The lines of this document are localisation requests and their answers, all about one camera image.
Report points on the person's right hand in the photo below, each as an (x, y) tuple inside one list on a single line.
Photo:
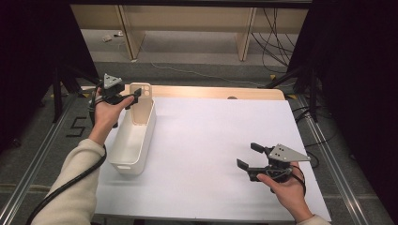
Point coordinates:
[(287, 192)]

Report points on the beige phone case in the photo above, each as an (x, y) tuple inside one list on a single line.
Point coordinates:
[(141, 106)]

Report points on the aluminium floor rail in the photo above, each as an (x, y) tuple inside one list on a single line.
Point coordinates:
[(334, 162), (34, 156)]

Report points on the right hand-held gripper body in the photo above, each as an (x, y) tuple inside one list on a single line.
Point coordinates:
[(284, 155)]

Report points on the white power adapter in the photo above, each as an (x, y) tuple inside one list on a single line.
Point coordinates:
[(107, 38)]

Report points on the white plastic storage bin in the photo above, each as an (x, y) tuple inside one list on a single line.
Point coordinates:
[(131, 146)]

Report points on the black metal stand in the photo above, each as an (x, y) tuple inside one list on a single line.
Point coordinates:
[(58, 93), (313, 93)]

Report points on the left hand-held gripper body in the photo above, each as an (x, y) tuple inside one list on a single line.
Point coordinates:
[(111, 86)]

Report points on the light wooden shelf unit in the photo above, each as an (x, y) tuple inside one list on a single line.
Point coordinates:
[(187, 18)]

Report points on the person's left hand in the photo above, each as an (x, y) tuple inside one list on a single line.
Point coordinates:
[(104, 120)]

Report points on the black curtain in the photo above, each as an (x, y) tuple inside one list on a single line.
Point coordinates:
[(359, 78), (28, 62)]

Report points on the white table cover sheet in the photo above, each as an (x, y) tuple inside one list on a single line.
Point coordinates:
[(219, 187)]

